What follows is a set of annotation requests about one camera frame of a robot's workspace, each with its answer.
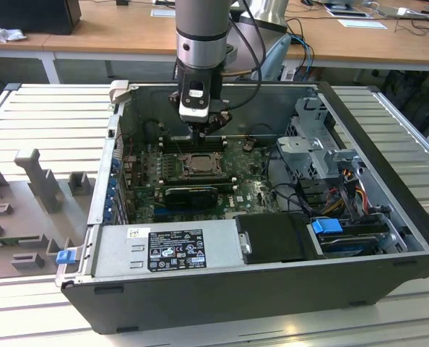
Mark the brown curved hose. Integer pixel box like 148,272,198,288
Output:
222,67,254,77

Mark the black looped cable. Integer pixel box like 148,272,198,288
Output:
265,144,311,215

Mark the silver drive bay latch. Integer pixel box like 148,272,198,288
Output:
238,231,253,256

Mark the crumpled white paper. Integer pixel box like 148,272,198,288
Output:
0,20,28,44

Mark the pale blue paper sheet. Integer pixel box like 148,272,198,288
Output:
337,18,389,30

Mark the pale blue teach pendant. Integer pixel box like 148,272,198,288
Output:
261,34,293,82

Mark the yellow red wire bundle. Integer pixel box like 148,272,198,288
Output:
321,180,368,215

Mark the black box on desk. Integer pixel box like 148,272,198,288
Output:
0,0,82,36

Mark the black open PC case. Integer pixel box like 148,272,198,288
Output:
55,80,429,335

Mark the grey power supply unit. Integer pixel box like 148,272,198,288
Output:
90,219,245,281

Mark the CPU socket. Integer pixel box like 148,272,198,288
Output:
180,153,223,175

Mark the small wooden desk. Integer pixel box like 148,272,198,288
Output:
0,3,82,85

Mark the grey parts rack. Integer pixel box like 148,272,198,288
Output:
0,147,97,280

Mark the black graphics card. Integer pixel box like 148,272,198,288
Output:
163,186,218,210

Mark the black drive bay cover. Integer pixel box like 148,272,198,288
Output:
233,212,326,265

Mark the silver square CPU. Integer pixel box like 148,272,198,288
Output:
190,156,216,170

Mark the blue disk carrier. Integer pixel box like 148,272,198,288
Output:
311,218,342,235

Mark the white power adapter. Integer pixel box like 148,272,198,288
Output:
396,7,429,20

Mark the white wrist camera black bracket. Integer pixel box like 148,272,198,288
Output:
178,80,211,124

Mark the grey metal drive cage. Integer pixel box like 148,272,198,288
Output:
274,95,362,182

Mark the green motherboard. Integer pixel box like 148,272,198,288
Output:
122,139,286,224

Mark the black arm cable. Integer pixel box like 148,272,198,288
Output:
220,0,263,111

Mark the blue cable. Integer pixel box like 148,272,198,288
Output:
290,33,315,80

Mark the grey plastic case latch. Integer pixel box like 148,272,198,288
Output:
108,80,130,106

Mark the hard disk drive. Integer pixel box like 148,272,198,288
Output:
317,231,382,258

